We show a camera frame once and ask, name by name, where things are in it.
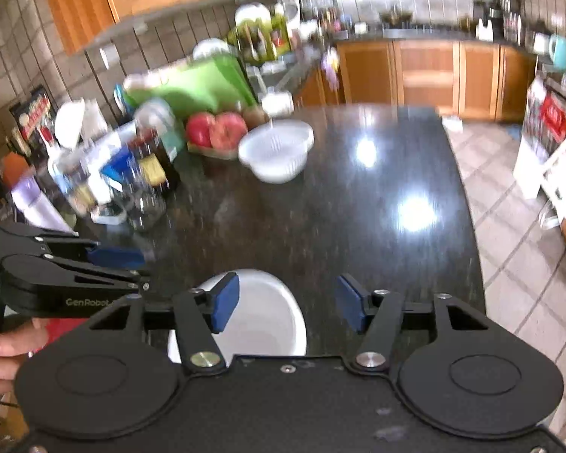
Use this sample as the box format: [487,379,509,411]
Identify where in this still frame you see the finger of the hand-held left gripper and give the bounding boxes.
[51,257,151,294]
[0,222,147,271]

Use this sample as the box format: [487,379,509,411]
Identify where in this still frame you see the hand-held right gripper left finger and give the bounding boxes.
[89,271,241,373]

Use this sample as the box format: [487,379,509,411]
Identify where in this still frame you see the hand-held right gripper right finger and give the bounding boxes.
[337,274,490,373]

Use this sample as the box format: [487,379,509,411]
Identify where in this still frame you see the large white plastic bowl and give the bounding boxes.
[167,269,308,364]

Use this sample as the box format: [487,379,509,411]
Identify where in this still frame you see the white ribbed plastic bowl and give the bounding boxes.
[238,120,315,185]

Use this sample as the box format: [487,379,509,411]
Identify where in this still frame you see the person's left hand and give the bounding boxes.
[0,318,50,396]

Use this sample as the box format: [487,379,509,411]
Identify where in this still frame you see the clear glass cup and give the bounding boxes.
[123,179,167,233]

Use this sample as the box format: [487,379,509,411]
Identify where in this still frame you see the lavender white bottle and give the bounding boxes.
[12,174,77,235]

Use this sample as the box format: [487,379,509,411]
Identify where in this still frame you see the clear plastic food container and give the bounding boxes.
[52,156,100,218]

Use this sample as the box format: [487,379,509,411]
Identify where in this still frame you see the blue tissue pack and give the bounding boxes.
[99,146,137,186]

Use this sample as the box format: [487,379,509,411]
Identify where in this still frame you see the dark glass jar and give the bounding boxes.
[127,127,181,190]

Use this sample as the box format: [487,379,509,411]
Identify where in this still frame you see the white plastic bag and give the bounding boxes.
[54,99,109,152]

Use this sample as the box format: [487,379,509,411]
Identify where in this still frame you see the small yellow-green fruit dish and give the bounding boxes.
[187,142,242,160]

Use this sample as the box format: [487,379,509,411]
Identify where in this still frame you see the dark red apple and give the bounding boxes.
[185,112,218,148]

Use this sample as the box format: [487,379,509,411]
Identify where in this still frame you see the dark printed box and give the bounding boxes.
[9,86,54,152]

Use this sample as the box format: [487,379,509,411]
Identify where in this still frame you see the striped red apple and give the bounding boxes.
[210,112,249,150]

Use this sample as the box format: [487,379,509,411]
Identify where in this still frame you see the brown kiwi fruit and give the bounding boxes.
[243,106,268,128]

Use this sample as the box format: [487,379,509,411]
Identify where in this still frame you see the green cutting board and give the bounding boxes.
[123,54,258,120]

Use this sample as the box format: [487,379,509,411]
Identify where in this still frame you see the wooden base cabinets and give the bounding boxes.
[292,40,538,122]

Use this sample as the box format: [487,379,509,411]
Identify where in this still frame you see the white cardboard box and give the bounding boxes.
[514,132,566,219]

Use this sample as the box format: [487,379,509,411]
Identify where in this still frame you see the green dish rack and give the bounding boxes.
[226,4,299,65]

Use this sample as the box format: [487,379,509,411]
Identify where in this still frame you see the colourful snack packets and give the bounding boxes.
[523,80,566,152]

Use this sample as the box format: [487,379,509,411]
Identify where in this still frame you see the black kitchen appliance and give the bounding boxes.
[474,0,520,41]

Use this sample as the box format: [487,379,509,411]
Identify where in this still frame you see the teal mug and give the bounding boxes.
[548,34,566,69]

